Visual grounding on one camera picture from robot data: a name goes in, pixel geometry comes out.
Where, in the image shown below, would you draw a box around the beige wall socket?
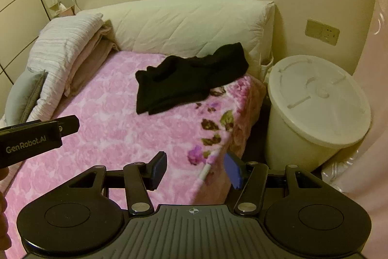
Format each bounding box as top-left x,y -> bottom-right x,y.
305,19 -> 340,46

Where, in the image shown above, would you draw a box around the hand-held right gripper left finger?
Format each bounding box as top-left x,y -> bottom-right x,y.
59,151 -> 168,216

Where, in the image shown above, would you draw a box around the cream wardrobe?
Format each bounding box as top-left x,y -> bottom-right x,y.
0,0 -> 50,85

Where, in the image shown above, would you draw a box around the beige folded sheet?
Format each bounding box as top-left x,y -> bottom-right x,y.
65,19 -> 122,99

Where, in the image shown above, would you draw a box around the pink floral blanket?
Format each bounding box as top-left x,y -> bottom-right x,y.
0,50 -> 268,218

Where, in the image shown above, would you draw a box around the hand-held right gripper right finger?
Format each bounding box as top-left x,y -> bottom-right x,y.
224,151 -> 334,216

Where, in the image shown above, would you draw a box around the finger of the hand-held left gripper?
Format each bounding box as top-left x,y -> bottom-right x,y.
57,115 -> 80,136

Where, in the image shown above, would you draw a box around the grey pillow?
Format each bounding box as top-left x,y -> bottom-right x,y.
4,69 -> 49,124

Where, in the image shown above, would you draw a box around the white lidded bucket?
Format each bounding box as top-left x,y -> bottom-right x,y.
265,55 -> 372,170

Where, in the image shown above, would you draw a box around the white striped quilt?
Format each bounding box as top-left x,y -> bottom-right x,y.
26,13 -> 105,123

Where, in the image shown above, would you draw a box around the person's left hand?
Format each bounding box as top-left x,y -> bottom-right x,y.
0,168 -> 9,247

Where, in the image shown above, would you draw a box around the black pants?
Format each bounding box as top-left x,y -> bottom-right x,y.
135,42 -> 250,116

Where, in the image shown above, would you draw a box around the large white pillow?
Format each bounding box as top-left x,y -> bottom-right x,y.
76,0 -> 276,77

